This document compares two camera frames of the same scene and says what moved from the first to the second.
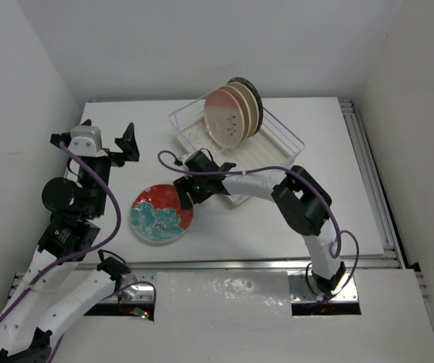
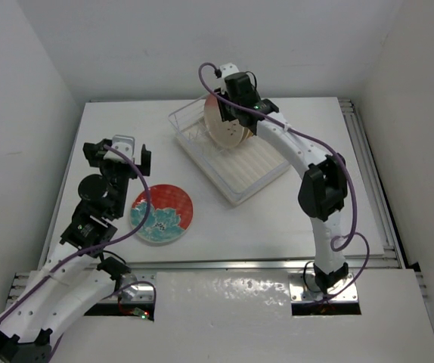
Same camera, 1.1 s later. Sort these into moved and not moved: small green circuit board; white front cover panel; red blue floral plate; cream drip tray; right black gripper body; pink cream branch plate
Moved: right black gripper body
Not moved: red blue floral plate; white front cover panel; cream drip tray; small green circuit board; pink cream branch plate
